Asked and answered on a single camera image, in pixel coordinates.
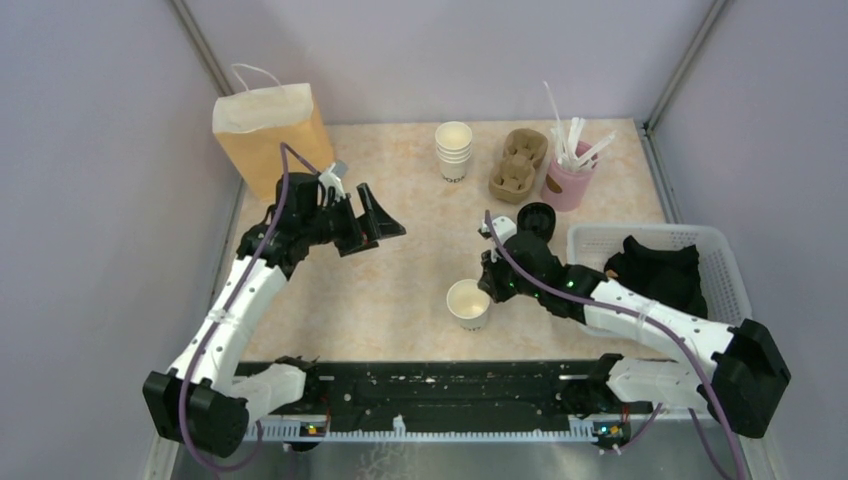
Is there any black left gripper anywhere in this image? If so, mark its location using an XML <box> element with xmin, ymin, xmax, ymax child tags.
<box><xmin>302</xmin><ymin>182</ymin><xmax>405</xmax><ymax>256</ymax></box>

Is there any white paper cup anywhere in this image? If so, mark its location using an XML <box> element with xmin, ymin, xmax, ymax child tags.
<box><xmin>446</xmin><ymin>279</ymin><xmax>491</xmax><ymax>331</ymax></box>

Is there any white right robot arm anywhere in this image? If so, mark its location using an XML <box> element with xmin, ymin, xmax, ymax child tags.
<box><xmin>478</xmin><ymin>212</ymin><xmax>791</xmax><ymax>439</ymax></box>

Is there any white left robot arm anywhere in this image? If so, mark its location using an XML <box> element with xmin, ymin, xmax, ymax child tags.
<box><xmin>142</xmin><ymin>171</ymin><xmax>406</xmax><ymax>458</ymax></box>

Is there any stack of black lids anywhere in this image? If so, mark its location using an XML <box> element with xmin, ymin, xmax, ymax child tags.
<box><xmin>516</xmin><ymin>202</ymin><xmax>557</xmax><ymax>243</ymax></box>

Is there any pink straw holder cup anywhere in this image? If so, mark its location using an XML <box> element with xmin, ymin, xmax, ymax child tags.
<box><xmin>540</xmin><ymin>153</ymin><xmax>597</xmax><ymax>212</ymax></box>

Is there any stack of white paper cups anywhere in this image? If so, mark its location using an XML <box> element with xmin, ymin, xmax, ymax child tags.
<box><xmin>434</xmin><ymin>121</ymin><xmax>473</xmax><ymax>183</ymax></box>

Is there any brown cardboard cup carrier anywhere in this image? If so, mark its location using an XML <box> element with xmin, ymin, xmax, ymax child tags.
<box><xmin>488</xmin><ymin>128</ymin><xmax>548</xmax><ymax>204</ymax></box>

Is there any brown paper bag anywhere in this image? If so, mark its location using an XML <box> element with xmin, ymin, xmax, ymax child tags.
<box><xmin>212</xmin><ymin>63</ymin><xmax>336</xmax><ymax>201</ymax></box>

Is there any black cloth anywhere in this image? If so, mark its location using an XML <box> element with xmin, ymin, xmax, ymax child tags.
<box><xmin>603</xmin><ymin>235</ymin><xmax>708</xmax><ymax>318</ymax></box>

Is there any white plastic basket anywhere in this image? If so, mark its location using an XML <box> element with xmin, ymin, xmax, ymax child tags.
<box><xmin>567</xmin><ymin>223</ymin><xmax>753</xmax><ymax>326</ymax></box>

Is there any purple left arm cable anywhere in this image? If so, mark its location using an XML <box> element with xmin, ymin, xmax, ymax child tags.
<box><xmin>177</xmin><ymin>142</ymin><xmax>319</xmax><ymax>475</ymax></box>

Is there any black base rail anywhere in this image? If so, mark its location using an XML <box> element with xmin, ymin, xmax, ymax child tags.
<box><xmin>246</xmin><ymin>359</ymin><xmax>653</xmax><ymax>446</ymax></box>

